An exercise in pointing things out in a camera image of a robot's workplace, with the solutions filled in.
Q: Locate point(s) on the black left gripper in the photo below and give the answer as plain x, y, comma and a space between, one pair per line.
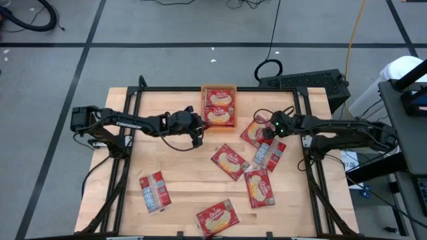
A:
187, 123

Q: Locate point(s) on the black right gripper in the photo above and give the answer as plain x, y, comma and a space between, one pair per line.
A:
280, 125

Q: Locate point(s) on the red popcorn bag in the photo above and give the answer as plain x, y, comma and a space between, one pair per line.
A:
259, 188
155, 192
230, 162
219, 97
217, 219
219, 116
269, 155
251, 133

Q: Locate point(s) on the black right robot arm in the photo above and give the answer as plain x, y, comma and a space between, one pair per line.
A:
350, 131

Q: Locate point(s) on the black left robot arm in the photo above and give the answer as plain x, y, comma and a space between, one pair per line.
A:
126, 124

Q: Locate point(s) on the white printed paper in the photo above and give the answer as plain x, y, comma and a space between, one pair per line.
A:
350, 165

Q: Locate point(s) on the black desk support beam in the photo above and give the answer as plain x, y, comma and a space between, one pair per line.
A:
377, 168

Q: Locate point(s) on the grey desk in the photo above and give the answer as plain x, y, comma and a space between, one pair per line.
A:
410, 140
407, 200

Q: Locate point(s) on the white rounded bin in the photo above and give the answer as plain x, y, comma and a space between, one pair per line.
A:
400, 66

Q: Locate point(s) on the black keyboard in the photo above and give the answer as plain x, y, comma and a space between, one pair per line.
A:
423, 196

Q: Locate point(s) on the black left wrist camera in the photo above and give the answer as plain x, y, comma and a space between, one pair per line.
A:
164, 122

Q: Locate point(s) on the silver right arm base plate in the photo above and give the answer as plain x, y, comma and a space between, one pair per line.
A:
306, 142

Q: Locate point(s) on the black metal table frame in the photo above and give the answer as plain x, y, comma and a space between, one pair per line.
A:
166, 89

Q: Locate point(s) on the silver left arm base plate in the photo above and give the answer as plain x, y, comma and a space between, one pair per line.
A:
96, 144

